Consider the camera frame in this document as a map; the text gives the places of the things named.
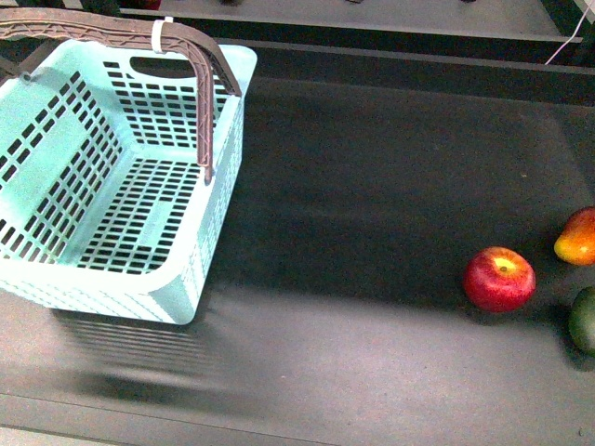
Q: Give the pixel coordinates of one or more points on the brown basket handle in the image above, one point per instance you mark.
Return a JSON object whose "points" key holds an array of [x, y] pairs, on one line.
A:
{"points": [[201, 51]]}

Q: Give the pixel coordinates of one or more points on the light blue plastic basket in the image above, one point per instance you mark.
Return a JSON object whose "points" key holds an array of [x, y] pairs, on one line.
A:
{"points": [[105, 205]]}

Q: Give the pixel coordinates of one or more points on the red apple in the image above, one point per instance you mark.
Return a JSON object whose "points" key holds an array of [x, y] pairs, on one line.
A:
{"points": [[498, 280]]}

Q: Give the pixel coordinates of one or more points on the black display tray front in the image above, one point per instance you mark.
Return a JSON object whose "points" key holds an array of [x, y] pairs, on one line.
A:
{"points": [[334, 312]]}

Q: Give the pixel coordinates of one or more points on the black display tray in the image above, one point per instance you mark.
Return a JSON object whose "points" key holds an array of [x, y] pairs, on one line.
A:
{"points": [[334, 312], [507, 19]]}

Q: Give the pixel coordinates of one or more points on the black display tray rear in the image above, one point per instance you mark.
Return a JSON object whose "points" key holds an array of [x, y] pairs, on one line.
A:
{"points": [[507, 19]]}

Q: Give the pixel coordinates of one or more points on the white zip tie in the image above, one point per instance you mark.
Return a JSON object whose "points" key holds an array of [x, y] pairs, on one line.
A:
{"points": [[157, 34]]}

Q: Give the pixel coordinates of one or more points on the red yellow mango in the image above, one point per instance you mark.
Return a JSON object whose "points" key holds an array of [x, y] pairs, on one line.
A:
{"points": [[575, 245]]}

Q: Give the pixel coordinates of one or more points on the green avocado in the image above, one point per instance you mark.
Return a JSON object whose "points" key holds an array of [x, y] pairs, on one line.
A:
{"points": [[581, 321]]}

